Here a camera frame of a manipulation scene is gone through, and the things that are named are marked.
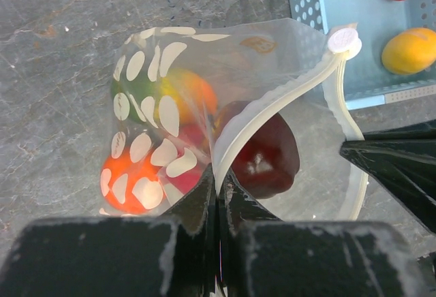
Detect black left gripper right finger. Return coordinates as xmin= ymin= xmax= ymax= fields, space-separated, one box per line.
xmin=218 ymin=172 xmax=429 ymax=296

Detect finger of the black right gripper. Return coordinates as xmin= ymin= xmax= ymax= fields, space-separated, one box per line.
xmin=339 ymin=121 xmax=435 ymax=234

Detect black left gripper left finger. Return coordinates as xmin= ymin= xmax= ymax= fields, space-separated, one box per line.
xmin=1 ymin=168 xmax=216 ymax=296

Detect orange tangerine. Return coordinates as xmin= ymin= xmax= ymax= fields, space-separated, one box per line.
xmin=100 ymin=150 xmax=166 ymax=215

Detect dark red apple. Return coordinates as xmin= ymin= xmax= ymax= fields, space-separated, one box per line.
xmin=231 ymin=113 xmax=300 ymax=200

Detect yellow lemon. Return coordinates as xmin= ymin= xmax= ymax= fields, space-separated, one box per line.
xmin=381 ymin=28 xmax=435 ymax=75

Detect clear polka dot zip bag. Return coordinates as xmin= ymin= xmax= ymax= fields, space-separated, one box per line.
xmin=98 ymin=18 xmax=368 ymax=220

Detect green yellow mango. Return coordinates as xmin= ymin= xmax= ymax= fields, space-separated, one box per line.
xmin=110 ymin=68 xmax=217 ymax=125

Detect bright red apple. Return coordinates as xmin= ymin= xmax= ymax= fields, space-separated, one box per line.
xmin=164 ymin=123 xmax=209 ymax=195

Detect light blue perforated basket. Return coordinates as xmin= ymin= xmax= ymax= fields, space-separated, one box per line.
xmin=289 ymin=0 xmax=435 ymax=110

